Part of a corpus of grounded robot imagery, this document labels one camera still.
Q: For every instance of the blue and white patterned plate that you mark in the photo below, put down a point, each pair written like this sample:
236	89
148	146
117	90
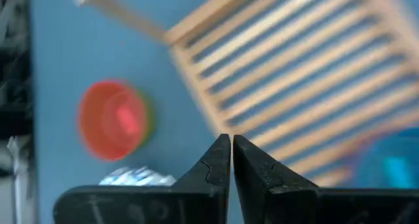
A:
137	177

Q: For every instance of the wooden slatted shelf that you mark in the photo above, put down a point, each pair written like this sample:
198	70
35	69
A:
294	70

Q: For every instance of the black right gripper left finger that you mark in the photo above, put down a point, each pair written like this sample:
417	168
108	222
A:
196	201

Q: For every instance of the orange plastic bowl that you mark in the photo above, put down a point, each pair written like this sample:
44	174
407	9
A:
111	119

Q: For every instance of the blue plastic bowl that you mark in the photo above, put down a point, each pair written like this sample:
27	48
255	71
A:
393	158

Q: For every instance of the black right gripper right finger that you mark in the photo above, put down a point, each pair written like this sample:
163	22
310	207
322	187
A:
278	204

